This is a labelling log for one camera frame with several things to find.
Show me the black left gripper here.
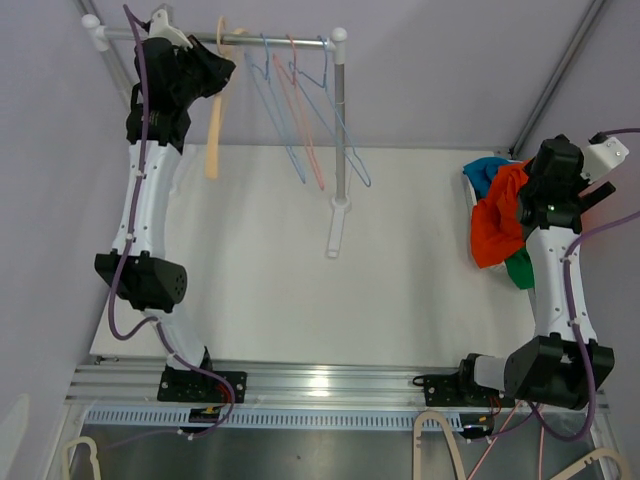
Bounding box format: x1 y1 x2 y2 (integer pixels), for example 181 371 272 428
172 36 235 108

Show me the cream plastic hanger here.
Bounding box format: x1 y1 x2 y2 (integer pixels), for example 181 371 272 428
204 16 240 180

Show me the blue t shirt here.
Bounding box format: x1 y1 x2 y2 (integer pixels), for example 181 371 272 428
463 156 510 199

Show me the orange t shirt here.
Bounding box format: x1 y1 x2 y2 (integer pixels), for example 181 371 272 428
470 163 529 269

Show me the pink wire hanger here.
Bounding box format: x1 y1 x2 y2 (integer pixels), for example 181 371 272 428
272 35 326 191

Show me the green t shirt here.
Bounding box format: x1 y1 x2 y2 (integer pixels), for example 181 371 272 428
504 247 535 290

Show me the light blue wire hanger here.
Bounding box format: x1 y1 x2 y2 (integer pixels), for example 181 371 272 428
288 34 374 189

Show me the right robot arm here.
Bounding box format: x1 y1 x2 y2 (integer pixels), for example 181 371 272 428
455 133 628 410

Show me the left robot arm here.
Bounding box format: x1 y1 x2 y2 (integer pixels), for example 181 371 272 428
94 35 235 401

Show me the cream hanger bottom middle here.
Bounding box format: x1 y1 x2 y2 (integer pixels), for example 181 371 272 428
411 410 467 479

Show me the cream hanger bottom right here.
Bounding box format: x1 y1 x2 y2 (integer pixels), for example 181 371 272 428
551 448 632 480

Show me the cream hanger bottom left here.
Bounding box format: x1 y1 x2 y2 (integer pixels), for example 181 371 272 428
59 435 104 480

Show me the white perforated basket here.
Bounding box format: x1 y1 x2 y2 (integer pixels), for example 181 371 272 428
461 173 507 275

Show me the white clothes rack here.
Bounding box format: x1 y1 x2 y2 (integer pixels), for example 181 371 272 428
81 14 371 259

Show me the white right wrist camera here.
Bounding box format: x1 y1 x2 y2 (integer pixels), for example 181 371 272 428
582 132 629 183

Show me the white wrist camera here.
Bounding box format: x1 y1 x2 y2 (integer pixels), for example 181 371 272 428
582 132 629 183
147 4 193 49

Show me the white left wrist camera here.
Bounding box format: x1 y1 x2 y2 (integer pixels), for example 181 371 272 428
147 4 193 49

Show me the pink wire hanger below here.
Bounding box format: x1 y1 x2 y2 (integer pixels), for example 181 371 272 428
467 400 545 480

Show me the aluminium mounting rail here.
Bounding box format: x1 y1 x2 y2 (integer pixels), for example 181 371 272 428
64 357 611 434

